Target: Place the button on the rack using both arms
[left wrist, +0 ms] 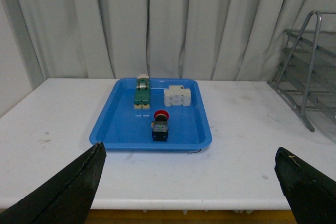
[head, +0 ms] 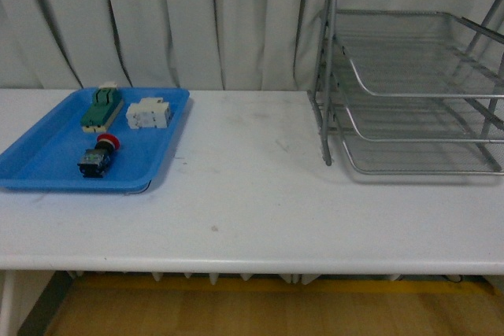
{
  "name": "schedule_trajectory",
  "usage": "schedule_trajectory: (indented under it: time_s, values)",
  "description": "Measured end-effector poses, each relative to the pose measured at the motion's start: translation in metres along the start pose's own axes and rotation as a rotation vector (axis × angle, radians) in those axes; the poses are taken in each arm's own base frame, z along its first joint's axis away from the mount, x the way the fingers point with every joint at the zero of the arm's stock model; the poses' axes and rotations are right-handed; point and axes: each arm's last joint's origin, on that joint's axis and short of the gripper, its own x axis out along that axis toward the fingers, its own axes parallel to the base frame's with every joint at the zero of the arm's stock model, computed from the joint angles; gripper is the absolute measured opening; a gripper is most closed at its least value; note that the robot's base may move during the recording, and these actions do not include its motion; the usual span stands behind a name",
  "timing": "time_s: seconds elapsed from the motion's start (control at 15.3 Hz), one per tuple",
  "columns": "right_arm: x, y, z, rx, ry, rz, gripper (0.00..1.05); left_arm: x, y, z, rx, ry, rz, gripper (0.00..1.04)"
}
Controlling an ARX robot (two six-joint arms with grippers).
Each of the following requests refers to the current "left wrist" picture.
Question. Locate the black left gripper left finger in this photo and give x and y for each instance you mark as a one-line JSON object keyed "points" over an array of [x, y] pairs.
{"points": [[66, 197]]}

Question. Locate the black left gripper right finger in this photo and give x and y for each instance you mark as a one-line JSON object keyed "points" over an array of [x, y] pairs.
{"points": [[309, 193]]}

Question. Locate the red emergency stop button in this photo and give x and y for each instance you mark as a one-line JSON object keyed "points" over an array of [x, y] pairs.
{"points": [[160, 127]]}

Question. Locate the silver mesh tray rack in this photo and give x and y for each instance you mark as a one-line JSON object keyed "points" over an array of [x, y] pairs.
{"points": [[305, 78]]}

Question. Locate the blue plastic tray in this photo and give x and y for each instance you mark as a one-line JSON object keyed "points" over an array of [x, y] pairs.
{"points": [[121, 127]]}

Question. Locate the white terminal block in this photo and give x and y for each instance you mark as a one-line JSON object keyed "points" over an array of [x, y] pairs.
{"points": [[177, 96]]}

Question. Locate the grey curtain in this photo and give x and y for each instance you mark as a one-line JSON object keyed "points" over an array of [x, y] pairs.
{"points": [[235, 40]]}

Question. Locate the green knife switch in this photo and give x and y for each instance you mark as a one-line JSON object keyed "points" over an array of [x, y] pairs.
{"points": [[142, 92]]}

